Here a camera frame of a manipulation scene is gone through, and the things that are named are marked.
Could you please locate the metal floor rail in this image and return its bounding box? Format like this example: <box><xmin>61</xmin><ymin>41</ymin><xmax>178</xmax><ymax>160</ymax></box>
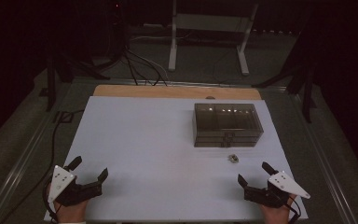
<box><xmin>0</xmin><ymin>90</ymin><xmax>73</xmax><ymax>224</ymax></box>
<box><xmin>74</xmin><ymin>77</ymin><xmax>288</xmax><ymax>91</ymax></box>
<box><xmin>287</xmin><ymin>90</ymin><xmax>358</xmax><ymax>224</ymax></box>

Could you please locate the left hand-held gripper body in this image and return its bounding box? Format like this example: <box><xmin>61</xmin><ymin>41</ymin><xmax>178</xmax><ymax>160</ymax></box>
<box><xmin>47</xmin><ymin>165</ymin><xmax>103</xmax><ymax>208</ymax></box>

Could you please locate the white metal stand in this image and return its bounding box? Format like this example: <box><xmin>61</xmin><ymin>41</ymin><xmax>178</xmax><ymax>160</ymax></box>
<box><xmin>167</xmin><ymin>0</ymin><xmax>259</xmax><ymax>77</ymax></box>

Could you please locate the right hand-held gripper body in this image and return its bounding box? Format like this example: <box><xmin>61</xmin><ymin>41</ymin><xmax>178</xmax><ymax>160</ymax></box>
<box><xmin>243</xmin><ymin>171</ymin><xmax>311</xmax><ymax>209</ymax></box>

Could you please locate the dark equipment rack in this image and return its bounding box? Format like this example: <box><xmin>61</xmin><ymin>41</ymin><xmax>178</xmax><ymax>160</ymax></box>
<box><xmin>103</xmin><ymin>0</ymin><xmax>127</xmax><ymax>62</ymax></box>

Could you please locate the white board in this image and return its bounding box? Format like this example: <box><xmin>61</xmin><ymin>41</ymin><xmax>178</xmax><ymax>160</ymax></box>
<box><xmin>43</xmin><ymin>95</ymin><xmax>310</xmax><ymax>222</ymax></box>

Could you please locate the black tripod stand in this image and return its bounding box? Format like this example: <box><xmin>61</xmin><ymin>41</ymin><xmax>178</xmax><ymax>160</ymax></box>
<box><xmin>38</xmin><ymin>46</ymin><xmax>111</xmax><ymax>113</ymax></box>
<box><xmin>251</xmin><ymin>27</ymin><xmax>320</xmax><ymax>124</ymax></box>

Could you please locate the person's left hand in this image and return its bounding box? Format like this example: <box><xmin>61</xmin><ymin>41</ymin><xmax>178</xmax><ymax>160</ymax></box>
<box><xmin>53</xmin><ymin>199</ymin><xmax>90</xmax><ymax>223</ymax></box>

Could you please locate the right hand-held gripper cable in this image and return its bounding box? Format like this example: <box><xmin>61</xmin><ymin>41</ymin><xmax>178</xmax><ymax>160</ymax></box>
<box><xmin>287</xmin><ymin>194</ymin><xmax>302</xmax><ymax>224</ymax></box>

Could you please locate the black cable bundle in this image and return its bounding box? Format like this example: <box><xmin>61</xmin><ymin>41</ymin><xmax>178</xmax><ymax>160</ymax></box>
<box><xmin>122</xmin><ymin>46</ymin><xmax>169</xmax><ymax>87</ymax></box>

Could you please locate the hand-held gripper cable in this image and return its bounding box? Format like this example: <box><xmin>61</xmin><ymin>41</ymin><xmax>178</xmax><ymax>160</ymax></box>
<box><xmin>42</xmin><ymin>181</ymin><xmax>60</xmax><ymax>224</ymax></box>
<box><xmin>287</xmin><ymin>194</ymin><xmax>302</xmax><ymax>224</ymax></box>

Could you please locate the black floor cable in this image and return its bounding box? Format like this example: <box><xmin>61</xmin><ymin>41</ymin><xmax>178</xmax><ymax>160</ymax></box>
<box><xmin>0</xmin><ymin>108</ymin><xmax>86</xmax><ymax>224</ymax></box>

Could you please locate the left hand-held gripper cable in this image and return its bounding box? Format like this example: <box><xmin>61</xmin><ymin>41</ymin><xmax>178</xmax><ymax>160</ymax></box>
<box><xmin>42</xmin><ymin>181</ymin><xmax>60</xmax><ymax>224</ymax></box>

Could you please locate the white cable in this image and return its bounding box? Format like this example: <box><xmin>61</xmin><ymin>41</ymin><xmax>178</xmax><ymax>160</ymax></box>
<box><xmin>130</xmin><ymin>35</ymin><xmax>171</xmax><ymax>80</ymax></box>

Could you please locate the person's right hand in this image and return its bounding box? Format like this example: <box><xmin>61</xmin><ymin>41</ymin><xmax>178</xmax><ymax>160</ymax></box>
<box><xmin>259</xmin><ymin>194</ymin><xmax>296</xmax><ymax>224</ymax></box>

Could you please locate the smoky transparent drawer box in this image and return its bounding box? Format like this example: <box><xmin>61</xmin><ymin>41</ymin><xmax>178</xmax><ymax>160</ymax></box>
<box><xmin>193</xmin><ymin>103</ymin><xmax>265</xmax><ymax>148</ymax></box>

